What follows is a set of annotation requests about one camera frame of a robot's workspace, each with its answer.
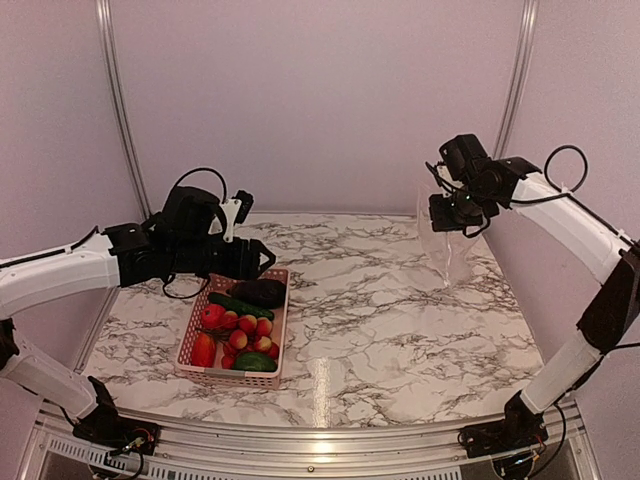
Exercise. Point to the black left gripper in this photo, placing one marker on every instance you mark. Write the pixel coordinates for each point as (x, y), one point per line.
(244, 263)

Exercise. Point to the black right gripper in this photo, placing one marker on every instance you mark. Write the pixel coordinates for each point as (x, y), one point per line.
(441, 222)

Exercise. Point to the clear zip top bag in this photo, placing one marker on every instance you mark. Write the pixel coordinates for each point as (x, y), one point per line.
(447, 252)

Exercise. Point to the red toy tomato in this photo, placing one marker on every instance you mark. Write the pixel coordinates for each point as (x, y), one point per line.
(211, 316)

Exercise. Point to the red lychee fruit bunch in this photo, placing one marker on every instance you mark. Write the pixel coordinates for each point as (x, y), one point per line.
(240, 334)

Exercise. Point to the pink perforated plastic basket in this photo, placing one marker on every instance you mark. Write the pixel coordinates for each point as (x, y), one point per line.
(213, 375)

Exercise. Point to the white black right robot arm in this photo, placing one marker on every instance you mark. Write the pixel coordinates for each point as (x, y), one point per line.
(613, 260)

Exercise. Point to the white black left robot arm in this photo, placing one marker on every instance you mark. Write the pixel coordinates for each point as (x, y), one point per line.
(43, 277)

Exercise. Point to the dark purple toy eggplant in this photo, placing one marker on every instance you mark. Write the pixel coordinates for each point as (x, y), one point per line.
(264, 293)

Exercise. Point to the green toy cucumber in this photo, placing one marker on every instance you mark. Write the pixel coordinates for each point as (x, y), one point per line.
(238, 306)

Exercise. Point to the red orange toy mango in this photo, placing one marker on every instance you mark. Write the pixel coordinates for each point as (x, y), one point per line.
(203, 351)

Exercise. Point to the green toy avocado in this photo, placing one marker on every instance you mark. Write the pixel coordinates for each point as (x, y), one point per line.
(254, 362)

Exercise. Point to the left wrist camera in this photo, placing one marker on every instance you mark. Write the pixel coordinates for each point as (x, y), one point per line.
(234, 211)

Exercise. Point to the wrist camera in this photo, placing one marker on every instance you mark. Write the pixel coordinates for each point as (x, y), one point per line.
(234, 211)
(440, 175)

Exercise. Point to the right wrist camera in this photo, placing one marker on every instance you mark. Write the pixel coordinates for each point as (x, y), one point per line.
(440, 175)

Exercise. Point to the right aluminium corner post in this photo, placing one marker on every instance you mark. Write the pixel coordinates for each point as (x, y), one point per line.
(519, 75)

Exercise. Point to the aluminium corner post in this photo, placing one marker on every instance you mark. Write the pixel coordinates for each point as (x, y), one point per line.
(519, 75)
(108, 43)

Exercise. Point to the left aluminium corner post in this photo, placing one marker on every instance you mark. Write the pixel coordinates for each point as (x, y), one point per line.
(108, 43)

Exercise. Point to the aluminium front frame rail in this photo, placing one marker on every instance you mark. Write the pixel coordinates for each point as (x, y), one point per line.
(193, 449)

